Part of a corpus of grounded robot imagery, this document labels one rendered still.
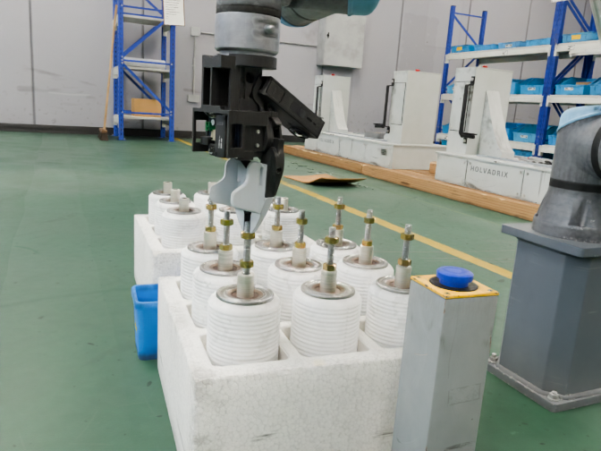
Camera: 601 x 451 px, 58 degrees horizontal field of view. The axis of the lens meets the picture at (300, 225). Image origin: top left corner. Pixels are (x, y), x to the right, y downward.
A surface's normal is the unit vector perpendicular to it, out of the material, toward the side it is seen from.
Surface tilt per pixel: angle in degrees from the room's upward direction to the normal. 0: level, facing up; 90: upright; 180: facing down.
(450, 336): 90
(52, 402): 0
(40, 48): 90
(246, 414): 90
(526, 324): 90
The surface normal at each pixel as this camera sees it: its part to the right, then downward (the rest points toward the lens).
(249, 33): 0.17, 0.23
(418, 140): 0.40, 0.22
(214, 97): 0.71, 0.20
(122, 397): 0.07, -0.97
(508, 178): -0.91, 0.03
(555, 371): -0.36, 0.18
